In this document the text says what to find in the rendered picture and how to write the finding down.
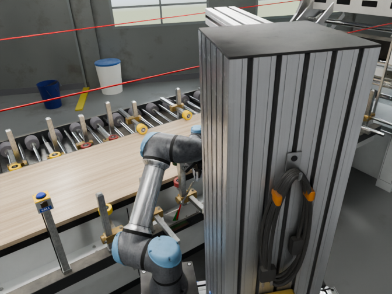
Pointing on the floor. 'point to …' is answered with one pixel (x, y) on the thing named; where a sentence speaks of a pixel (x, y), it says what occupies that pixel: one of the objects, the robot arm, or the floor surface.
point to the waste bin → (46, 93)
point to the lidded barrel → (109, 75)
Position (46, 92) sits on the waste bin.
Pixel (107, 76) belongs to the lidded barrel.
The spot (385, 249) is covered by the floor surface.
